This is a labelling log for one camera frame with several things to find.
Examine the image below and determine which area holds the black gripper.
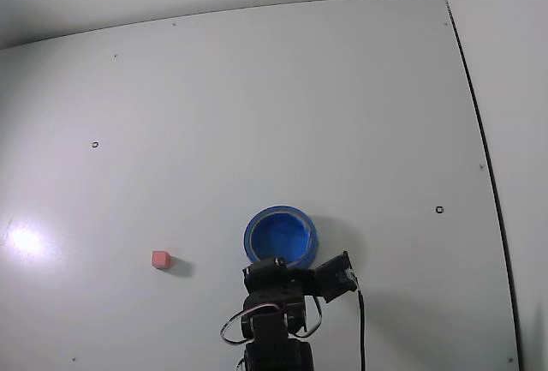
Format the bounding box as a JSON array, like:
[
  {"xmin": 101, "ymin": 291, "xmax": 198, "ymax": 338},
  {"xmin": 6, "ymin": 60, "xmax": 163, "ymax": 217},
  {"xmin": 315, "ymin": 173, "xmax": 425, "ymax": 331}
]
[{"xmin": 241, "ymin": 256, "xmax": 319, "ymax": 300}]

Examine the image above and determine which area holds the blue tape roll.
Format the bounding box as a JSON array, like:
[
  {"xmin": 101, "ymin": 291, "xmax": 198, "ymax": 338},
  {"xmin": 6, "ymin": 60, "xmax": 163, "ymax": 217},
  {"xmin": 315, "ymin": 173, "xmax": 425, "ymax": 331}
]
[{"xmin": 244, "ymin": 205, "xmax": 320, "ymax": 271}]

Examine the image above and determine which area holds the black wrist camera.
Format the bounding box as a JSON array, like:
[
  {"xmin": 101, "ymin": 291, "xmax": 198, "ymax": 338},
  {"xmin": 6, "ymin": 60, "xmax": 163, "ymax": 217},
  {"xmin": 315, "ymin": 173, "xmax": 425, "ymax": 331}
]
[{"xmin": 314, "ymin": 250, "xmax": 359, "ymax": 304}]

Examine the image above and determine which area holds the black camera cable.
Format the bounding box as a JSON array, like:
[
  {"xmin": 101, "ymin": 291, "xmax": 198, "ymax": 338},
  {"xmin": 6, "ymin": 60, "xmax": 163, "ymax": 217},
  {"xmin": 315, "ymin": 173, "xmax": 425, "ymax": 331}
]
[{"xmin": 353, "ymin": 276, "xmax": 368, "ymax": 371}]

